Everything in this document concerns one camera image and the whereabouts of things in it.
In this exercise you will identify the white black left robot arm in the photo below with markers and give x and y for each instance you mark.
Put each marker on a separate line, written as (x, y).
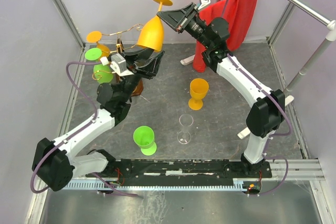
(56, 162)

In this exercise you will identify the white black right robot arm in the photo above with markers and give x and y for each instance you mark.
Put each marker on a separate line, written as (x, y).
(215, 43)

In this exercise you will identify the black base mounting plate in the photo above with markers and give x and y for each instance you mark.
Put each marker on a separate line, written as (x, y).
(183, 172)

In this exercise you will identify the green plastic goblet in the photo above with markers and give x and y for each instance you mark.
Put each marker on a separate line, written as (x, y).
(144, 138)
(102, 72)

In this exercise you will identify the red cloth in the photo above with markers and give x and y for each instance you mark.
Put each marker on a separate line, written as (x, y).
(238, 14)

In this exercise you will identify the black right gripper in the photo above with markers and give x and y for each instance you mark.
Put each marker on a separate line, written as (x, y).
(177, 18)

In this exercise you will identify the orange plastic goblet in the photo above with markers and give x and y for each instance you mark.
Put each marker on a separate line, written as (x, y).
(152, 33)
(198, 90)
(95, 37)

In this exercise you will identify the white cable duct rail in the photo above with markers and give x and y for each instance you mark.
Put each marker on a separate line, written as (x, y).
(96, 184)

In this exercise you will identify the clear wine glass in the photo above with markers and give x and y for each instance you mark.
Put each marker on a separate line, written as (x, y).
(186, 122)

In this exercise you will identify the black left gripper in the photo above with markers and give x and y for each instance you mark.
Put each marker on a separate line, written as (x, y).
(146, 67)

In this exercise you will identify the gold wire wine glass rack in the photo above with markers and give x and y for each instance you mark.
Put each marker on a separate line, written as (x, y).
(120, 48)

